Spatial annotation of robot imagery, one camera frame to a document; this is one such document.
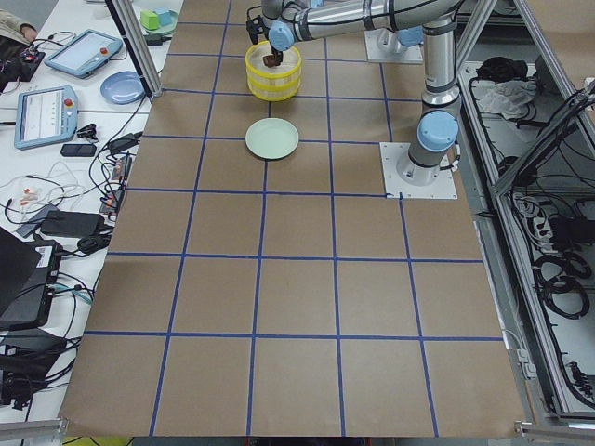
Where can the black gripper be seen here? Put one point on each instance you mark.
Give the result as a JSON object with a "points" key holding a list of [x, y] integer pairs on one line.
{"points": [[277, 57]]}

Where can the brown bun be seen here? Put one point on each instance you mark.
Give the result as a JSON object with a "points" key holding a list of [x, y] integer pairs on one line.
{"points": [[269, 61]]}

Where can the yellow top steamer layer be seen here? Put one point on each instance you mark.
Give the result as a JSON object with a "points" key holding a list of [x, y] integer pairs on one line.
{"points": [[261, 70]]}

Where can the yellow steamer layer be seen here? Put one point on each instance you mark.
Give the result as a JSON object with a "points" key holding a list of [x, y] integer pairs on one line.
{"points": [[273, 93], [261, 70]]}

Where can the yellow bottom steamer layer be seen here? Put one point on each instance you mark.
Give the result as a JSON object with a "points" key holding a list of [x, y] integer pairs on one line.
{"points": [[273, 93]]}

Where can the light green plate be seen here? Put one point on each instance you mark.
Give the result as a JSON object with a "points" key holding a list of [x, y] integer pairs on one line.
{"points": [[271, 138]]}

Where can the blue block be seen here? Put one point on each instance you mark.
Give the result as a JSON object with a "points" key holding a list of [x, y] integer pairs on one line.
{"points": [[164, 16]]}

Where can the green plate with blocks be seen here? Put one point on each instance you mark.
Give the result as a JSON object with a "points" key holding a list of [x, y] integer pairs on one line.
{"points": [[167, 29]]}

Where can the green block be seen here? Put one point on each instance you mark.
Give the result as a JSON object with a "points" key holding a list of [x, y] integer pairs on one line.
{"points": [[149, 20]]}

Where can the blue plate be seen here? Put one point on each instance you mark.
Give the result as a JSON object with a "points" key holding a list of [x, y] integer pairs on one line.
{"points": [[122, 88]]}

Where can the far teach pendant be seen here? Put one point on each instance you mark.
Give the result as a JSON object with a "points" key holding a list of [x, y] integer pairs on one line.
{"points": [[87, 52]]}

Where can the teach pendant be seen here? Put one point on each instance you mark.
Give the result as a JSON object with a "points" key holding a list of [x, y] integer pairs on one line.
{"points": [[87, 52], [45, 117]]}

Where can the black small device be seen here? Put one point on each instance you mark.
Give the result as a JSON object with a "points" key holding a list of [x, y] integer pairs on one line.
{"points": [[78, 150]]}

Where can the white crumpled cloth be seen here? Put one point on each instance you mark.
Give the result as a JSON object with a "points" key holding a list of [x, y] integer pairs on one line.
{"points": [[510, 99]]}

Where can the near teach pendant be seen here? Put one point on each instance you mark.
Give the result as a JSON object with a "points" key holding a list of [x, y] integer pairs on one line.
{"points": [[45, 117]]}

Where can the black power adapter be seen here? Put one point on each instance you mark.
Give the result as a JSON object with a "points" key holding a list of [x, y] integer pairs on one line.
{"points": [[71, 224]]}

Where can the black laptop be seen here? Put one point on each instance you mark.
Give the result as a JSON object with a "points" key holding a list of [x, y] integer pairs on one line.
{"points": [[28, 272]]}

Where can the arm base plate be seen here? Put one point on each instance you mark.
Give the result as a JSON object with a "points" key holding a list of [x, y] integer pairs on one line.
{"points": [[405, 180], [374, 53]]}

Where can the aluminium frame post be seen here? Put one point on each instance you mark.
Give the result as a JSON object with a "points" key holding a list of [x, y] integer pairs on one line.
{"points": [[124, 17]]}

